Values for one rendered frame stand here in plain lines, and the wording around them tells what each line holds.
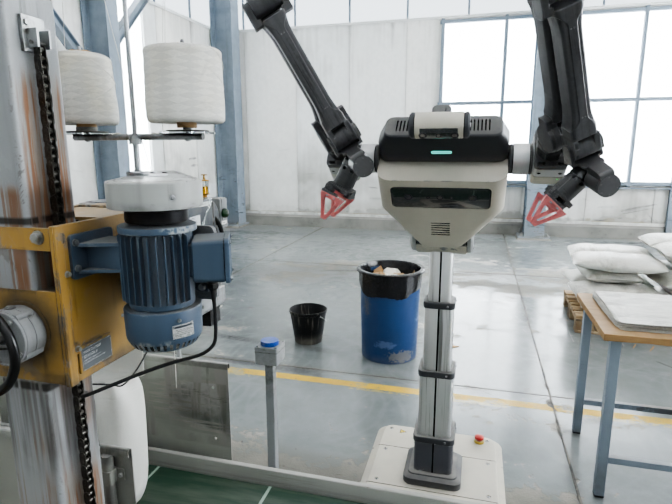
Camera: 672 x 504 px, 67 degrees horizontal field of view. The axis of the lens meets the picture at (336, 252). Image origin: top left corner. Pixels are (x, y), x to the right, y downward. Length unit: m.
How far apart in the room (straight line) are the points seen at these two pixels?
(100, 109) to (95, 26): 6.24
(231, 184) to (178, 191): 9.06
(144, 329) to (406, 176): 0.88
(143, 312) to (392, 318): 2.61
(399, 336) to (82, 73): 2.77
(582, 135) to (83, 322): 1.16
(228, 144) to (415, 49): 3.77
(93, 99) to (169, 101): 0.22
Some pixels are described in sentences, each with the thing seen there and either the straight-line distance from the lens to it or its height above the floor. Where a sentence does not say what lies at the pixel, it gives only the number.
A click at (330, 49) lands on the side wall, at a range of 9.71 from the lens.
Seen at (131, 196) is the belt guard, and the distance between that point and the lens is 0.99.
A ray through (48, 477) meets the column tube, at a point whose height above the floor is 0.82.
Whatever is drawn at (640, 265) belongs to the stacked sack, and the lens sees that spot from 4.55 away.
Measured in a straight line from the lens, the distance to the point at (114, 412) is 1.68.
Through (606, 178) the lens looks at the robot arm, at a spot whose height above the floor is 1.41.
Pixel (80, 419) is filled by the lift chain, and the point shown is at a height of 0.93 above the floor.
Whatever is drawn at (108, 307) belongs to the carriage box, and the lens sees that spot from 1.18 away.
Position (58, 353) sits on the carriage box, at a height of 1.09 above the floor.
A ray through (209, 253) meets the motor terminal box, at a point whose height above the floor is 1.28.
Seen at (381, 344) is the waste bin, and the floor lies 0.15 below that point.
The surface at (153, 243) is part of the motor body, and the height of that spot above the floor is 1.30.
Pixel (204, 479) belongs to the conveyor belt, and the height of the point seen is 0.38.
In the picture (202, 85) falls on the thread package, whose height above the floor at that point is 1.60.
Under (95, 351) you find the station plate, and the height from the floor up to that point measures 1.07.
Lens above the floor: 1.48
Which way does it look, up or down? 12 degrees down
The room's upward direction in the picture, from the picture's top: straight up
